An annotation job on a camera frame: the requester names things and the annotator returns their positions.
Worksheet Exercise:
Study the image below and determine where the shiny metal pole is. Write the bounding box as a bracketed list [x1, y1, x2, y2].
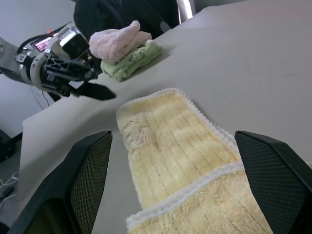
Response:
[177, 0, 195, 25]

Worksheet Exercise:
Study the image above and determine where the green fluffy towel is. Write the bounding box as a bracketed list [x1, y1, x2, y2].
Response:
[100, 40, 163, 82]

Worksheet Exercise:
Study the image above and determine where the black chair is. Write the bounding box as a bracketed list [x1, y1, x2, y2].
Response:
[73, 0, 181, 39]

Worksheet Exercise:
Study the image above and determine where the black box on floor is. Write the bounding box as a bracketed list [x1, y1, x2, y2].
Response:
[0, 129, 14, 163]

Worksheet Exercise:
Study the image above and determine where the yellow towel with white edging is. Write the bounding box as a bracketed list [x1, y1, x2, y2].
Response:
[116, 88, 273, 234]

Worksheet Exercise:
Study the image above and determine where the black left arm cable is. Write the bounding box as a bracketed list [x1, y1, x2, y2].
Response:
[16, 34, 59, 57]

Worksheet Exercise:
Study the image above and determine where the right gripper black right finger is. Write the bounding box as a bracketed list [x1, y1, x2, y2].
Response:
[234, 130, 312, 234]

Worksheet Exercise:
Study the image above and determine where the pink fluffy towel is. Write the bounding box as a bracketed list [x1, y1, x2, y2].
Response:
[88, 20, 152, 64]

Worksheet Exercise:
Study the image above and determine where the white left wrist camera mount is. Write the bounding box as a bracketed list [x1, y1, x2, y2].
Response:
[20, 23, 90, 88]

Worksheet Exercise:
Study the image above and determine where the white floor cable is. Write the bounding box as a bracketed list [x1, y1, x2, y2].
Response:
[0, 170, 20, 203]

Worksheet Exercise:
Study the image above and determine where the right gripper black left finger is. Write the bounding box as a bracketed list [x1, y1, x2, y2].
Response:
[7, 130, 113, 234]

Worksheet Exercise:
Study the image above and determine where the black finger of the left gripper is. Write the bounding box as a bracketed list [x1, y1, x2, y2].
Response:
[70, 81, 117, 101]
[69, 60, 98, 80]

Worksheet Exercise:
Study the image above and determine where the lit display screen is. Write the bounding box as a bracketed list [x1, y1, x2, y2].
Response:
[30, 36, 53, 53]

